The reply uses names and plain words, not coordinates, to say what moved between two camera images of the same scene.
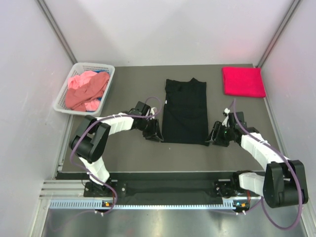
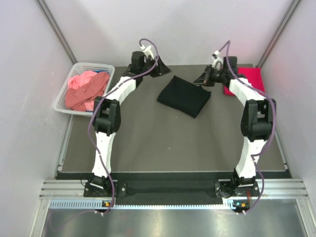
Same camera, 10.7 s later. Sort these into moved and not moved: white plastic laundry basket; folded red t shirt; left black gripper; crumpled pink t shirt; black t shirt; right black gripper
Moved: right black gripper; left black gripper; black t shirt
Not moved: crumpled pink t shirt; folded red t shirt; white plastic laundry basket
